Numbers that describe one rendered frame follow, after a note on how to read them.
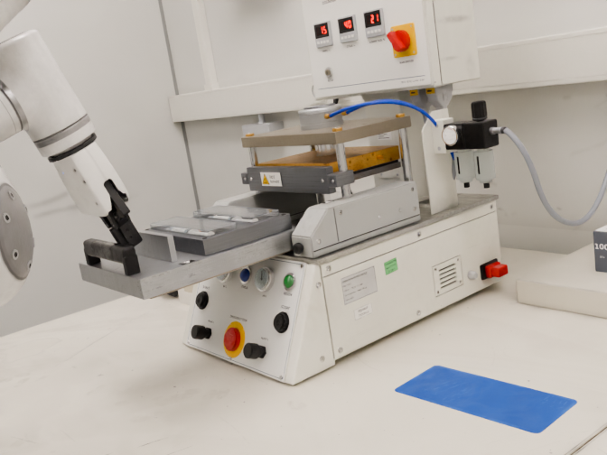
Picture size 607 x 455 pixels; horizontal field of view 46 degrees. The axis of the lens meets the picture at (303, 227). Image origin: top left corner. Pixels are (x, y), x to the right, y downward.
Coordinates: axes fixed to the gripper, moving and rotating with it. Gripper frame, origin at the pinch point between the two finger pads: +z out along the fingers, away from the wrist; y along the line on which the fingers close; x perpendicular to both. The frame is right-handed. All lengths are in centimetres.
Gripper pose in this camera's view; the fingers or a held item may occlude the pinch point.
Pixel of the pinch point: (126, 235)
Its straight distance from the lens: 110.3
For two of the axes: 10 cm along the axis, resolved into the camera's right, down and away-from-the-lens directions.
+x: 6.7, -5.6, 4.9
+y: 6.3, 0.7, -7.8
